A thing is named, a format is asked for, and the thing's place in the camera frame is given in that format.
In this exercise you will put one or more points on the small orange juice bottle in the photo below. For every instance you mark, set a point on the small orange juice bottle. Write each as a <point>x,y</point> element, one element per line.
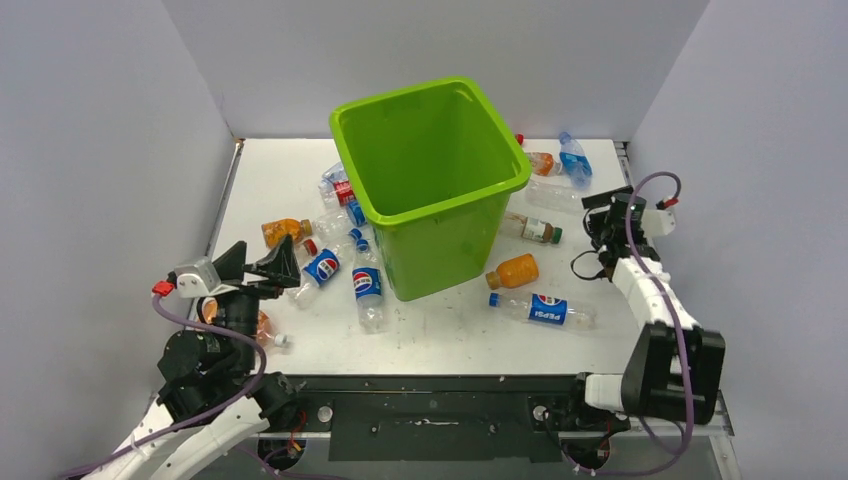
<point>513,273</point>

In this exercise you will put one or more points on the green plastic bin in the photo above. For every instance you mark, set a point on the green plastic bin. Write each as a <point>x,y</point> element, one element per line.
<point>433,167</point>

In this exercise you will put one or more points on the Pepsi bottle upright centre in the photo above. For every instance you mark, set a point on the Pepsi bottle upright centre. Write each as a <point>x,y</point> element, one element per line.
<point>368,289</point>

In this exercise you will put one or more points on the orange label bottle back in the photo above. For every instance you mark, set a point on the orange label bottle back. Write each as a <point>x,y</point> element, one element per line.
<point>545,164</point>

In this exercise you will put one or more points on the Pepsi bottle right side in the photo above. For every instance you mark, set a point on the Pepsi bottle right side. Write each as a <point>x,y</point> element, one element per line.
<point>544,310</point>

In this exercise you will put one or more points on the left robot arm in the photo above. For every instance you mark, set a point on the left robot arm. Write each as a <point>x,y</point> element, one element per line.
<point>217,390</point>

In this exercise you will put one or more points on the crushed orange bottle front left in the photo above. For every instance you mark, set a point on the crushed orange bottle front left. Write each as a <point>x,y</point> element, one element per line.
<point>268,336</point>

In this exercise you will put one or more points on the large clear white-cap bottle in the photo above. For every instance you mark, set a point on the large clear white-cap bottle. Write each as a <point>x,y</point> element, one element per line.
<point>554,197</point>

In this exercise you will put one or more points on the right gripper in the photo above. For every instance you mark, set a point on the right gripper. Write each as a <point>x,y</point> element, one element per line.
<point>594,225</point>

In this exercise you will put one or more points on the red label bottle left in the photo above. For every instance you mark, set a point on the red label bottle left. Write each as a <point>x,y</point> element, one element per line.
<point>334,187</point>

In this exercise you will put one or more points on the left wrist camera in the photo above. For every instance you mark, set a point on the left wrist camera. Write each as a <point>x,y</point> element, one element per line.
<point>197,278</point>

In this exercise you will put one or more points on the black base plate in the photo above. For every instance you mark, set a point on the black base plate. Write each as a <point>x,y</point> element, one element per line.
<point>439,418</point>

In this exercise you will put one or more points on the clear bottle blue label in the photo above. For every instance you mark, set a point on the clear bottle blue label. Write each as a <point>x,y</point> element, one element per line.
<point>339,222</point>

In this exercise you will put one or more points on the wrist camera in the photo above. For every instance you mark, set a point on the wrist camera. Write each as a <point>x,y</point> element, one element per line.
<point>197,278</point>
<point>658,223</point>

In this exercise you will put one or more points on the brown coffee bottle green cap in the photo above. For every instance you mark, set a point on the brown coffee bottle green cap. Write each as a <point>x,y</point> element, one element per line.
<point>528,228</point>

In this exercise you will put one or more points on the clear bottle red cap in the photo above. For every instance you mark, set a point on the clear bottle red cap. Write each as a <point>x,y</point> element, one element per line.
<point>305,251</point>

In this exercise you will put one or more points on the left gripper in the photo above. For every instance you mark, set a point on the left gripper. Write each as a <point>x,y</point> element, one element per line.
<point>280,267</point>

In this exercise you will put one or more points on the blue crushed bottle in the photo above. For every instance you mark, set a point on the blue crushed bottle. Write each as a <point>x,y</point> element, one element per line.
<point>575,162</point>

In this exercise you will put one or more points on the Pepsi bottle tilted left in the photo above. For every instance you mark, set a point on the Pepsi bottle tilted left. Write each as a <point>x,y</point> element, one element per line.
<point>330,259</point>

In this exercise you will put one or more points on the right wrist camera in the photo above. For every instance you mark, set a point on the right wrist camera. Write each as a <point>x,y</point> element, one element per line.
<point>658,223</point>

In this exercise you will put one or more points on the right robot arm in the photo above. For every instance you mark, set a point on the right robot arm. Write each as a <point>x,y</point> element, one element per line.
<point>674,370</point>

